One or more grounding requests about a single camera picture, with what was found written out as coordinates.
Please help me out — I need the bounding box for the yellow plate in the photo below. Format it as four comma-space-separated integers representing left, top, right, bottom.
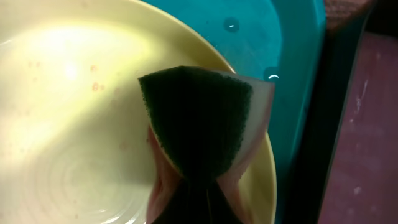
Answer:
0, 0, 277, 224

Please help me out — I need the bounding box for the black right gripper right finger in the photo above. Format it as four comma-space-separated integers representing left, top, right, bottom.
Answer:
207, 182, 242, 224

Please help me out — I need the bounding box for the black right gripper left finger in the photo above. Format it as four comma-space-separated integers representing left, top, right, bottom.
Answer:
152, 180, 207, 224

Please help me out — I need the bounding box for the green scouring sponge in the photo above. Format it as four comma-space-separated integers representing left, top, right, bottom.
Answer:
139, 66, 274, 223

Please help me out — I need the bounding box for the teal plastic tray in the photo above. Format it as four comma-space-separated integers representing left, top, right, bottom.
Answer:
146, 0, 326, 223

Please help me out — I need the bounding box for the black water tray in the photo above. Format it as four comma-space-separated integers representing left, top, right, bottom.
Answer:
283, 0, 397, 224

